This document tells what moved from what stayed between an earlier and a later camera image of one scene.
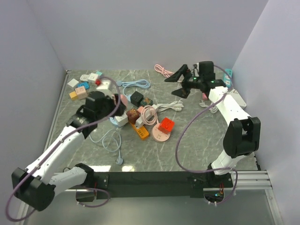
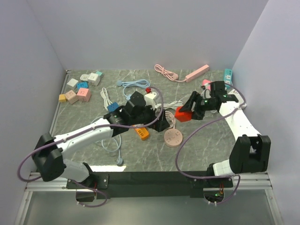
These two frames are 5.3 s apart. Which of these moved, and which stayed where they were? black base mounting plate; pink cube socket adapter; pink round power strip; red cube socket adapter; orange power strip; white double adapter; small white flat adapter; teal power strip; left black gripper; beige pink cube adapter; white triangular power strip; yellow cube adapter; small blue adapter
Moved: yellow cube adapter; red cube socket adapter; pink round power strip; beige pink cube adapter; left black gripper; pink cube socket adapter
Stayed: orange power strip; small white flat adapter; small blue adapter; black base mounting plate; white triangular power strip; white double adapter; teal power strip
